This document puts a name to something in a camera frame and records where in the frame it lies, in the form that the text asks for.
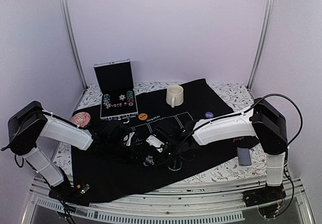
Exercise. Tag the front aluminium rail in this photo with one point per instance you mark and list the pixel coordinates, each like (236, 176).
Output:
(220, 202)

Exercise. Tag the cream ceramic mug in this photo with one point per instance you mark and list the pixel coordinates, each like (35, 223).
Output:
(175, 95)

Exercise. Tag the aluminium poker chip case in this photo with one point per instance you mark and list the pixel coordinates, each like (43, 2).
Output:
(115, 78)

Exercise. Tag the clear black dealer button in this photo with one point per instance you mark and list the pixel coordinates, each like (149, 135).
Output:
(175, 165)

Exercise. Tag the orange big blind button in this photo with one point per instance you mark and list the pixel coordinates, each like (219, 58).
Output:
(142, 116)

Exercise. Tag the blue patterned card deck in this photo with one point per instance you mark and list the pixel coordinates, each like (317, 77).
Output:
(244, 157)

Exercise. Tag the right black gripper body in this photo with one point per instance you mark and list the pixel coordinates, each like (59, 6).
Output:
(173, 151)

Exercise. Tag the red triangle black token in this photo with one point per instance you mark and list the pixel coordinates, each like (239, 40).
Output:
(238, 139)

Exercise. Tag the left aluminium frame post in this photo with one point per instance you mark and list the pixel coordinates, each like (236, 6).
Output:
(72, 42)

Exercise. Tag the black poker table mat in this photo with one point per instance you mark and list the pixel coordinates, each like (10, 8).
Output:
(111, 179)

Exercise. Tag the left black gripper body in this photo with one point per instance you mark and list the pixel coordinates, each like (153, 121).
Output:
(123, 155)

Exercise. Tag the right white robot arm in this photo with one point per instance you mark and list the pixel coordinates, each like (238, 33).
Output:
(260, 120)

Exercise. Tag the aluminium frame post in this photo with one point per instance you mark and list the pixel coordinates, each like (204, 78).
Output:
(261, 44)
(72, 42)

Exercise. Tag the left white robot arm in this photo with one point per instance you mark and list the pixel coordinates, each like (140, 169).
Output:
(32, 123)

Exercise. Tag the right aluminium frame post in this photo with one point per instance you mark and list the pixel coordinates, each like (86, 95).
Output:
(261, 44)

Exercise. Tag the white poker chip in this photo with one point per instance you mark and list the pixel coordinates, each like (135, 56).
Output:
(122, 97)

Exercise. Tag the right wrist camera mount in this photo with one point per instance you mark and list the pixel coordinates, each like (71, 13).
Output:
(155, 142)

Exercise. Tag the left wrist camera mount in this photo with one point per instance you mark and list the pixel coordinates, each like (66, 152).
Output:
(127, 139)

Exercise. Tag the dice row in case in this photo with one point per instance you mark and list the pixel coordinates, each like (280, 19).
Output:
(118, 105)

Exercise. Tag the small green circuit board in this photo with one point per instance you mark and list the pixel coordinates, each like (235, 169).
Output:
(82, 188)

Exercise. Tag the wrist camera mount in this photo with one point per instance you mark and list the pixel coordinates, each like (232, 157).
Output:
(155, 142)
(127, 139)

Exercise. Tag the poker chip stack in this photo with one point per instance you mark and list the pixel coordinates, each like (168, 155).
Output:
(149, 161)
(130, 98)

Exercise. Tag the purple small blind button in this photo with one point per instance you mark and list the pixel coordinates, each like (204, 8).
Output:
(209, 115)

